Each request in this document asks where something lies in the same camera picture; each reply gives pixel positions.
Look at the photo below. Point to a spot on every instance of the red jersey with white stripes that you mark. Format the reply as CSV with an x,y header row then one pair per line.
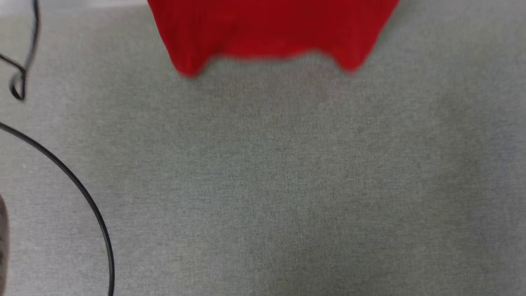
x,y
267,28

